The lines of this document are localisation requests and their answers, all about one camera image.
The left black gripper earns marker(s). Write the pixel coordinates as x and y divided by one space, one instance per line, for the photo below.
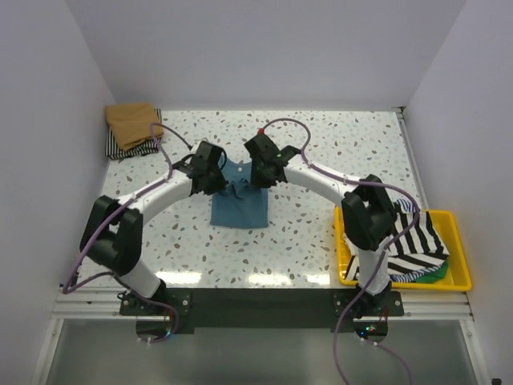
219 185

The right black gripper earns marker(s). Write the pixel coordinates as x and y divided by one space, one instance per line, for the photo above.
257 183

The blue tank top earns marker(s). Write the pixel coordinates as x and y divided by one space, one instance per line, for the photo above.
240 205

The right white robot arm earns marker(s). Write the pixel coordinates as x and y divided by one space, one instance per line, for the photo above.
367 210

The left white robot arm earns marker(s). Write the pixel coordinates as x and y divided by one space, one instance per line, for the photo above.
114 231

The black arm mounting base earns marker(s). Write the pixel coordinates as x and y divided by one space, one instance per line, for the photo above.
184 310

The folded tan tank top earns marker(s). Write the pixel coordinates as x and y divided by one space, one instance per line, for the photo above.
130 123

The folded thin-striped tank top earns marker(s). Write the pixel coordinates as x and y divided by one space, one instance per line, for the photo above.
114 152

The navy white striped tank top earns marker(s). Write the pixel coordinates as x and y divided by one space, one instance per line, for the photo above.
404 205

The black white striped tank top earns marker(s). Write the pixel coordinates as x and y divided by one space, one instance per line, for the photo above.
420 248

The green tank top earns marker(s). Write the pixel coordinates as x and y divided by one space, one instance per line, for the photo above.
427 275

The yellow plastic bin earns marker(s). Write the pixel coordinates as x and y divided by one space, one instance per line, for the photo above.
457 278

